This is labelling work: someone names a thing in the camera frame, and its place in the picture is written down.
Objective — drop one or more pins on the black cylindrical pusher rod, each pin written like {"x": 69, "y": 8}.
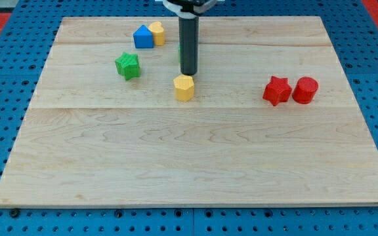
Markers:
{"x": 188, "y": 44}

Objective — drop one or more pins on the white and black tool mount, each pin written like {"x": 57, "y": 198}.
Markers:
{"x": 189, "y": 9}

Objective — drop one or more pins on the yellow hexagon block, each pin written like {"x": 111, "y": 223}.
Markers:
{"x": 184, "y": 87}

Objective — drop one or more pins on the green star block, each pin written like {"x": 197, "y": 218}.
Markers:
{"x": 128, "y": 66}

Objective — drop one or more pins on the red star block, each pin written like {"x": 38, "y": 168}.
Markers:
{"x": 277, "y": 90}

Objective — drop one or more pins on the green block behind rod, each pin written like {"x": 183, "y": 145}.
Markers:
{"x": 178, "y": 53}

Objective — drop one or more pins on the yellow heart block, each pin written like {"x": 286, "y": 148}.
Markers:
{"x": 158, "y": 33}

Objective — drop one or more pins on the blue triangle block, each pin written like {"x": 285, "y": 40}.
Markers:
{"x": 143, "y": 38}

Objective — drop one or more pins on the light wooden board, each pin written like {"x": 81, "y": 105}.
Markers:
{"x": 91, "y": 139}

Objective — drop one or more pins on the red cylinder block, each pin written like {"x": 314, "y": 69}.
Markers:
{"x": 305, "y": 90}

